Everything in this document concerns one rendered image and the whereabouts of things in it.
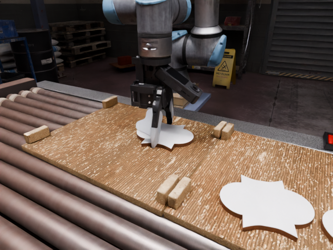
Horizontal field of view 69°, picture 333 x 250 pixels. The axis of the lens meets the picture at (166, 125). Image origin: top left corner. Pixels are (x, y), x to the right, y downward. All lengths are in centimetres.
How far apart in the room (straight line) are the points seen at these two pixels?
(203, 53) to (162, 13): 44
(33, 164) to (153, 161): 28
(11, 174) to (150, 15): 45
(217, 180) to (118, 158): 22
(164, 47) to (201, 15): 41
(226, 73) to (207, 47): 318
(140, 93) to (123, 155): 15
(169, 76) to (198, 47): 41
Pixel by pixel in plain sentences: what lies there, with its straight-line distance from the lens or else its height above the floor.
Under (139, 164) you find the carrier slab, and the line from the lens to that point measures 54.
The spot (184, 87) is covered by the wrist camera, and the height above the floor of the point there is 109.
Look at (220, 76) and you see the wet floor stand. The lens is 412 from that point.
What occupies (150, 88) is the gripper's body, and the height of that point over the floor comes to 108.
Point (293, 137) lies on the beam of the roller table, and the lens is 77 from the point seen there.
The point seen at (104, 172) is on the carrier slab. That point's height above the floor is 94.
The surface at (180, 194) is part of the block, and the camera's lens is 43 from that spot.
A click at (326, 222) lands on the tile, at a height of 95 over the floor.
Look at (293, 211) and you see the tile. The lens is 46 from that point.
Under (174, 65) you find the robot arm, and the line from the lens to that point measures 99.
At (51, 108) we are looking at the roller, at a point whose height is 91.
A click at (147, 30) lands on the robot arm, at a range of 53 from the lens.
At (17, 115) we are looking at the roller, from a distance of 95.
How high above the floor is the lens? 125
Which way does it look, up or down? 27 degrees down
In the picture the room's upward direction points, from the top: straight up
